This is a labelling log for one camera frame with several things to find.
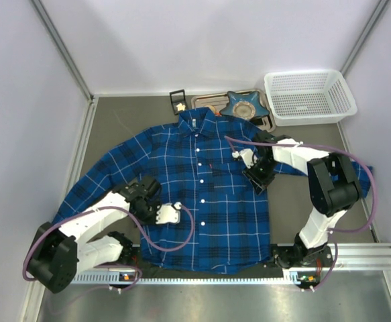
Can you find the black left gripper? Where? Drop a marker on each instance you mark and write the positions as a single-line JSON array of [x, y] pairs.
[[147, 210]]

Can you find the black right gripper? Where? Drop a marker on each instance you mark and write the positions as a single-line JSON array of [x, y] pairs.
[[259, 176]]

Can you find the blue plaid shirt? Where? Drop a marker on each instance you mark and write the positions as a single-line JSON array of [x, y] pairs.
[[225, 227]]

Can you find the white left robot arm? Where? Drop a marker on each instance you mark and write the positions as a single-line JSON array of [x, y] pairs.
[[59, 252]]

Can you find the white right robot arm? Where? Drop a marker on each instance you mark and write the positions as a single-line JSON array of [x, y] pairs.
[[333, 188]]

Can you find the gold brooch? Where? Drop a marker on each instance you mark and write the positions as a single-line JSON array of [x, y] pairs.
[[181, 107]]

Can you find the black brooch box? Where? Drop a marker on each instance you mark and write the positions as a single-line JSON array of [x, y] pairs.
[[177, 97]]

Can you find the blue star-shaped dish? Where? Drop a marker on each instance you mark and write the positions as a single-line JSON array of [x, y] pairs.
[[246, 106]]

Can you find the orange cup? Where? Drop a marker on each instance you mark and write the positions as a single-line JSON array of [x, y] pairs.
[[213, 109]]

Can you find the silver metal tray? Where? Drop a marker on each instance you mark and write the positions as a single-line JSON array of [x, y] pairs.
[[220, 100]]

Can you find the white plastic basket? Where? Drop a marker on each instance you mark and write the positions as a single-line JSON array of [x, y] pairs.
[[308, 97]]

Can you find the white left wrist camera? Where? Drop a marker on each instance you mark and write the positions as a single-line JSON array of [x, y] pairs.
[[168, 213]]

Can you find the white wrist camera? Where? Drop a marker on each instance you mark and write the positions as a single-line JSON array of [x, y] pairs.
[[247, 156], [168, 213]]

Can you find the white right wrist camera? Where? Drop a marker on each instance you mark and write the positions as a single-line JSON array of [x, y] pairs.
[[247, 156]]

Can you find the aluminium frame rail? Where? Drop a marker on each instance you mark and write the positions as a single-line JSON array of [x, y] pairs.
[[351, 257]]

